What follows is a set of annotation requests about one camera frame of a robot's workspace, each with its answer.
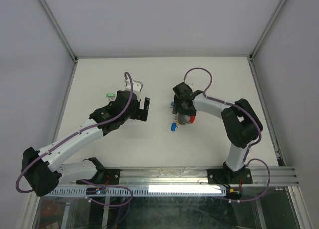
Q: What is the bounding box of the metal key holder red handle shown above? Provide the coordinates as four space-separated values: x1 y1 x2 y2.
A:
171 113 195 132

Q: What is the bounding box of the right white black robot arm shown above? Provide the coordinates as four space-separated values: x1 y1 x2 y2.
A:
172 82 263 183

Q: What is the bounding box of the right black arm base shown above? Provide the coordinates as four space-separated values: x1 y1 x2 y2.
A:
207 167 253 186

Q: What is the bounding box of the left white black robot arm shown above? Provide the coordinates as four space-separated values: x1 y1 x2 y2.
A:
21 90 150 197

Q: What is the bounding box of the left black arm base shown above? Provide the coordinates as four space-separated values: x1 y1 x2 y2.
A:
85 168 121 185

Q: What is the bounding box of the green tagged key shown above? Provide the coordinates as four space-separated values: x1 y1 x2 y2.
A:
106 93 116 102

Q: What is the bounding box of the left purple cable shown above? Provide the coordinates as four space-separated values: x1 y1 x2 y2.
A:
15 71 135 210

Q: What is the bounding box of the purple cable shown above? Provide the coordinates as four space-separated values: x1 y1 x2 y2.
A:
15 71 135 210
183 67 272 204

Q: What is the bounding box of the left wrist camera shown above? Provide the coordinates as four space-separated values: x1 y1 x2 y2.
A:
125 79 143 94

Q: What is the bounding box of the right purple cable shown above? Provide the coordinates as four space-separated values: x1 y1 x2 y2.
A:
183 67 272 204

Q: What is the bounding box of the grey slotted cable duct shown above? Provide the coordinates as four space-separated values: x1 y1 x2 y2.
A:
47 185 226 197

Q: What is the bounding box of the aluminium mounting rail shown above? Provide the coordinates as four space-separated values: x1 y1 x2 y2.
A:
57 166 299 190

